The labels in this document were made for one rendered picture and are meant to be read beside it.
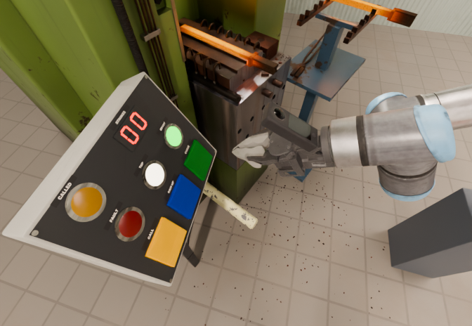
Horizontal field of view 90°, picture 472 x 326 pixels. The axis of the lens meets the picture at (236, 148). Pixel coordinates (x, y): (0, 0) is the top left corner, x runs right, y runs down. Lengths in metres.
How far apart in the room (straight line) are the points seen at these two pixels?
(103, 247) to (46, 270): 1.42
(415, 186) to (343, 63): 0.98
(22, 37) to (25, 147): 1.49
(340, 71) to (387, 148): 0.96
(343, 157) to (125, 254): 0.40
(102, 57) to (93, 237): 0.42
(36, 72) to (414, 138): 1.13
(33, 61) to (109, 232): 0.80
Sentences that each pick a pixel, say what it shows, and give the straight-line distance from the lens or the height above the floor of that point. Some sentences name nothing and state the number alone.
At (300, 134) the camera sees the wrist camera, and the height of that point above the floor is 1.18.
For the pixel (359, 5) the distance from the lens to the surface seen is 1.32.
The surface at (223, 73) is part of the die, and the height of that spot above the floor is 0.98.
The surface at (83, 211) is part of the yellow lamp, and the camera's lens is 0.42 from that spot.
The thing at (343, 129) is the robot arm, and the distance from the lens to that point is 0.43.
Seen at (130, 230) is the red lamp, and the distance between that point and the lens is 0.47.
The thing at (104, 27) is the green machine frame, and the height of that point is 1.22.
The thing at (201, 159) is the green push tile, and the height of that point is 1.01.
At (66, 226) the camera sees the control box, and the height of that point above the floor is 1.17.
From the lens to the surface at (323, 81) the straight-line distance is 1.25.
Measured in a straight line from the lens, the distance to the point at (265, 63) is 0.86.
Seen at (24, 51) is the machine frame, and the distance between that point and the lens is 1.11.
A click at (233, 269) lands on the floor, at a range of 1.51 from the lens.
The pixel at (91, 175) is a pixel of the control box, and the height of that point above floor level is 1.18.
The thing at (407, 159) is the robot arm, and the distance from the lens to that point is 0.45.
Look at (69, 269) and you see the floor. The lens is 1.79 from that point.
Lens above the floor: 1.50
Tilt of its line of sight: 55 degrees down
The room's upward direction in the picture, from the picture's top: straight up
